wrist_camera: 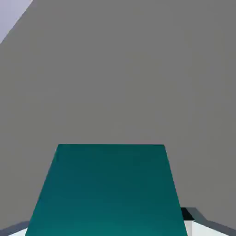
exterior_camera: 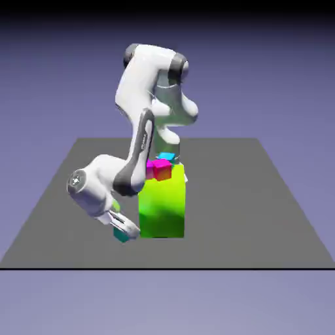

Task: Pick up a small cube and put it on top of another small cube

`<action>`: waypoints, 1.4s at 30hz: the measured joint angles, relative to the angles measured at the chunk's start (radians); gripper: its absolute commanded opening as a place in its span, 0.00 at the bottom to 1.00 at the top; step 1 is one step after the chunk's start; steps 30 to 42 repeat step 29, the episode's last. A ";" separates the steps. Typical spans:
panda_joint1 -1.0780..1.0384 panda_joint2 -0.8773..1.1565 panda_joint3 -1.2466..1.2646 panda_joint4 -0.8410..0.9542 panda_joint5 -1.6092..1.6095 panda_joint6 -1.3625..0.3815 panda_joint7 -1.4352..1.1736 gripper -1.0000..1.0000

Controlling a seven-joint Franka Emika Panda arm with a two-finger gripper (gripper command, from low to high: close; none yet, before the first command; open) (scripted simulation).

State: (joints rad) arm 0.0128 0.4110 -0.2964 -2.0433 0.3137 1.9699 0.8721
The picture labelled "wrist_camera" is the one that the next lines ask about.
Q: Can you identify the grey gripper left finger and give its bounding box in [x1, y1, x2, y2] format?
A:
[0, 220, 30, 236]

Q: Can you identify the small teal cube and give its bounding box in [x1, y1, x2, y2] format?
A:
[24, 143, 188, 236]

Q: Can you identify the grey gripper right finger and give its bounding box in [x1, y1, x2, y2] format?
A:
[180, 207, 236, 236]

